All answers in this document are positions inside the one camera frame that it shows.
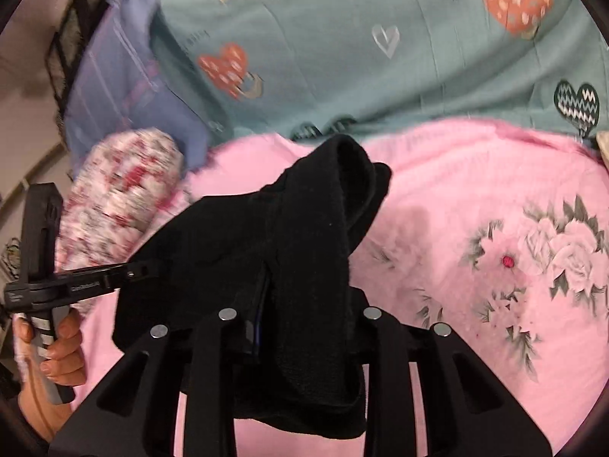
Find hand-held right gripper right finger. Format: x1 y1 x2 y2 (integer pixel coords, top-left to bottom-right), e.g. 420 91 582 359
349 290 555 457

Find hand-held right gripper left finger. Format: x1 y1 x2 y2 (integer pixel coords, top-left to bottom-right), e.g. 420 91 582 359
48 271 274 457

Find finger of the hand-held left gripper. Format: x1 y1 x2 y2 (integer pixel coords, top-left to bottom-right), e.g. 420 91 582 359
102 258 161 290

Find black pants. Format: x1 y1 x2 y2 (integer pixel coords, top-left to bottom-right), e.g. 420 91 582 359
112 134 392 441

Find person's left forearm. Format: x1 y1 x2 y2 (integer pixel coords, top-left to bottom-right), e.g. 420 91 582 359
16 381 65 444

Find person's left hand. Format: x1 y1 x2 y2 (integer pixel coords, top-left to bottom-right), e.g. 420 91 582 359
12 311 87 387

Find red floral pillow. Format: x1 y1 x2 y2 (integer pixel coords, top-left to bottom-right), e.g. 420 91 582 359
57 128 191 315

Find blue plaid pillow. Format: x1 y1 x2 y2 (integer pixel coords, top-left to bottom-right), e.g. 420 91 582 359
64 0 234 172

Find pink floral bedsheet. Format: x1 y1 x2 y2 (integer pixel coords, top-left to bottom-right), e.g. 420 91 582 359
54 119 609 457

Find teal heart print quilt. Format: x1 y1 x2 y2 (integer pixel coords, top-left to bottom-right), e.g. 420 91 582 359
147 0 609 141

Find black ornamental wall picture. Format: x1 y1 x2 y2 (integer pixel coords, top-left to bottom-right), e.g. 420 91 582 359
0 240 24 279

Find white wooden wall lattice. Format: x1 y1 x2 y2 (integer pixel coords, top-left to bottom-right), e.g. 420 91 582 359
0 150 74 234

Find black patterned wall hanging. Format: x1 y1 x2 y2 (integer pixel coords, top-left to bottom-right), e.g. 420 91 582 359
45 0 117 108

